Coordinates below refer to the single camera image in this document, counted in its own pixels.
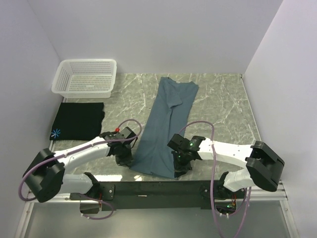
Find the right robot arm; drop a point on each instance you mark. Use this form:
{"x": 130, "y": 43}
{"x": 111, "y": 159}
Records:
{"x": 259, "y": 165}

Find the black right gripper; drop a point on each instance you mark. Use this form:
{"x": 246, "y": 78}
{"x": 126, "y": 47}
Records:
{"x": 180, "y": 170}

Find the black base beam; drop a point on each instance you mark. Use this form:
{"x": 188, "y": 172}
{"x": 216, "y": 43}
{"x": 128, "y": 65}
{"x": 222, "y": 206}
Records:
{"x": 156, "y": 194}

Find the white plastic basket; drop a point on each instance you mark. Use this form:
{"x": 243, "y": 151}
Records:
{"x": 85, "y": 78}

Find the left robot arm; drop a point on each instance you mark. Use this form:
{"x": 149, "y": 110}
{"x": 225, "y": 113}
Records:
{"x": 49, "y": 173}

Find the folded black t-shirt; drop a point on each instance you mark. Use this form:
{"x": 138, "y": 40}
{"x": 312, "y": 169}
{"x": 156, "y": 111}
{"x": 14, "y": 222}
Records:
{"x": 78, "y": 121}

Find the aluminium rail frame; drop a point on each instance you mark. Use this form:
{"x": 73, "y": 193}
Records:
{"x": 221, "y": 112}

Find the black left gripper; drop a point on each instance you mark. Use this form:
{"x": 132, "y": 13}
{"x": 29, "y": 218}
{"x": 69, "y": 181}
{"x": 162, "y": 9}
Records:
{"x": 127, "y": 160}

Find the blue-grey t-shirt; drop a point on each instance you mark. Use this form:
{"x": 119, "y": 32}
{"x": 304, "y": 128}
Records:
{"x": 169, "y": 114}

